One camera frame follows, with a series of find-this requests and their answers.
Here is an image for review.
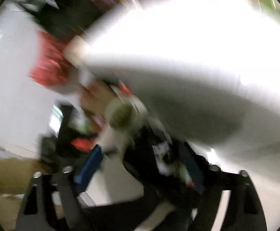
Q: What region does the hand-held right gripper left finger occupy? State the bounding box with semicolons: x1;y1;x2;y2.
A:
16;145;105;231

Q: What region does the pale round cup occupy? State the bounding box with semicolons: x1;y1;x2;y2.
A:
99;97;145;150

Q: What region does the black trash bag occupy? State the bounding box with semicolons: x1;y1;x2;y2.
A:
87;125;203;231

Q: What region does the red plastic bag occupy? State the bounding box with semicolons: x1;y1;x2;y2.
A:
29;31;71;87

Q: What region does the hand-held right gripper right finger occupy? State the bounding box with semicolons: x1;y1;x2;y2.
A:
182;141;267;231

